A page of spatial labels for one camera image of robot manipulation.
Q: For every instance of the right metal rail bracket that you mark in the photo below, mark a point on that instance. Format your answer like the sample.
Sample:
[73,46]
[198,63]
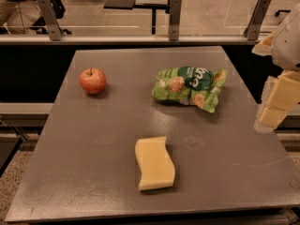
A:
[253,29]

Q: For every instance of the green rice chip bag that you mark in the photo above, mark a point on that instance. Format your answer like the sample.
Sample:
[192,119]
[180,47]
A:
[196,86]

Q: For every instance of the left metal rail bracket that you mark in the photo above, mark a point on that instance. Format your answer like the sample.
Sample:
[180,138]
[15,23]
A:
[49,17]

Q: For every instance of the metal rail bracket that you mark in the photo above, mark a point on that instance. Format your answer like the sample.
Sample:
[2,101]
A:
[174,19]
[49,17]
[253,29]

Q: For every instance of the middle metal rail bracket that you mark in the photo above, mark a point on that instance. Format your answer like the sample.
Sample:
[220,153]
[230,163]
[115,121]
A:
[174,19]

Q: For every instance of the seated person in background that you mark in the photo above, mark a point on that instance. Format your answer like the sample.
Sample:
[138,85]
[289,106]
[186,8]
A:
[20,15]

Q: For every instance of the yellow wavy sponge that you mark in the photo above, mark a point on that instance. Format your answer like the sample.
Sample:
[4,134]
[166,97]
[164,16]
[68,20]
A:
[155,163]

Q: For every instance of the red apple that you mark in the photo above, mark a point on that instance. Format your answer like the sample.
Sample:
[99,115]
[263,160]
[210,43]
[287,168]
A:
[93,81]

